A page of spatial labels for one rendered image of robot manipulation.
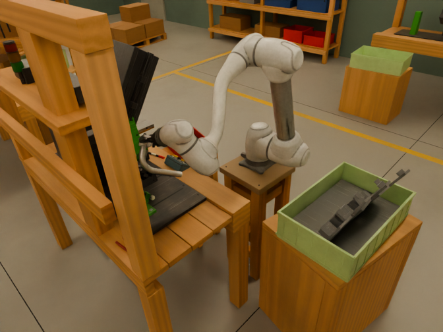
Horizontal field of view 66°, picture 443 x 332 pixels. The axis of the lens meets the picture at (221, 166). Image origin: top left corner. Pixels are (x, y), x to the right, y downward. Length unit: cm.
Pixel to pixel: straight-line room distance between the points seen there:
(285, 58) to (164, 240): 101
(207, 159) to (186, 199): 52
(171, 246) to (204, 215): 26
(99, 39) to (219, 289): 197
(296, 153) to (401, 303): 135
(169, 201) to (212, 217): 27
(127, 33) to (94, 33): 691
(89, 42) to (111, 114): 22
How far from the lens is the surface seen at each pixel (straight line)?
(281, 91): 168
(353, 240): 182
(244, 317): 248
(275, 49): 157
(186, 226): 177
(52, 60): 143
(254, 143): 202
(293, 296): 206
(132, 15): 856
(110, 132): 113
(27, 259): 323
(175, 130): 134
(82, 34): 102
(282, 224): 176
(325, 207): 197
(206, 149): 143
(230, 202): 186
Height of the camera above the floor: 212
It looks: 35 degrees down
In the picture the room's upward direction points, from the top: 2 degrees counter-clockwise
